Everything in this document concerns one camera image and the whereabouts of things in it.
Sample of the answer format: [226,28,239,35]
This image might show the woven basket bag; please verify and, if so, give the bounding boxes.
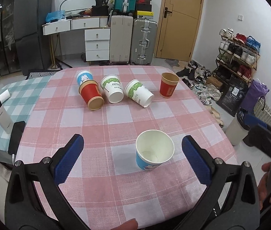
[253,96,271,126]

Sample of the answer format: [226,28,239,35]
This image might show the silver aluminium suitcase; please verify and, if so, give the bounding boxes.
[130,19,157,65]

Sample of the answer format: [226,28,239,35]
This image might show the white trash bin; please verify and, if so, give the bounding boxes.
[225,109,249,146]

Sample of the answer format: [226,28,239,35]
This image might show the blue plastic bag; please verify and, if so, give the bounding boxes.
[45,10,66,23]

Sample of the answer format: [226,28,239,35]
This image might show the upright red paper cup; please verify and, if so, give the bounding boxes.
[159,72,180,98]

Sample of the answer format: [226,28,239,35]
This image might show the person's left hand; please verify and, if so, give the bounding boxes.
[111,218,138,230]

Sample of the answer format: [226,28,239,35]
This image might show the teal checkered tablecloth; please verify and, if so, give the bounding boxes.
[0,76,50,164]

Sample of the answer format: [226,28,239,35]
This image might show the pink checkered tablecloth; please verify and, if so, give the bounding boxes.
[17,66,236,229]

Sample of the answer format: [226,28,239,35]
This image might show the green white cup right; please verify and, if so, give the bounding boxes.
[124,79,154,108]

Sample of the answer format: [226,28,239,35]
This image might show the blue bunny paper cup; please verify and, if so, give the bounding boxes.
[135,130,175,171]

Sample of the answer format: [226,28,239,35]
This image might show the small blue paper cup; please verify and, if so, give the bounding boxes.
[76,70,93,86]

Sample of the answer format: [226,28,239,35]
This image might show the red paper cup lying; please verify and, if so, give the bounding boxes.
[79,80,104,111]

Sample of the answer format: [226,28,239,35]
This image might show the beige suitcase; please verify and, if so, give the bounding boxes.
[109,16,133,63]

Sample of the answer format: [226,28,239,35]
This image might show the purple bag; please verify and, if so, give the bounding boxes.
[240,78,269,112]

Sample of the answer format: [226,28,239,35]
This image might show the wooden door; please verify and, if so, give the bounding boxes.
[155,0,204,61]

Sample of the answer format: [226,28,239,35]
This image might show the white desk with drawers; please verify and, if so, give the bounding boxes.
[42,16,111,62]

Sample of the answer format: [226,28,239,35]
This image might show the person's right hand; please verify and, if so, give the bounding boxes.
[257,162,271,209]

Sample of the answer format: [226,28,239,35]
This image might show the white power bank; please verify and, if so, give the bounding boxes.
[0,101,14,134]

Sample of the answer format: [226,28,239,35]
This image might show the green white cup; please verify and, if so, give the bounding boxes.
[100,75,124,104]
[124,79,154,108]

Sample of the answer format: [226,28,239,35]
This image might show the dark grey refrigerator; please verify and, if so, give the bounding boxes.
[14,0,52,75]

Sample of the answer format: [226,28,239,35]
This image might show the shoe rack with shoes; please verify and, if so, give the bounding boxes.
[213,27,262,82]

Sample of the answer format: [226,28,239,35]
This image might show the green white cup middle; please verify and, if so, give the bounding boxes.
[100,75,124,104]

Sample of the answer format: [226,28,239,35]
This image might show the stacked shoe boxes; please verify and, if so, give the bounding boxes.
[134,0,154,20]

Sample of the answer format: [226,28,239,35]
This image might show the black smartphone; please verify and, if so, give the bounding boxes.
[8,121,26,155]

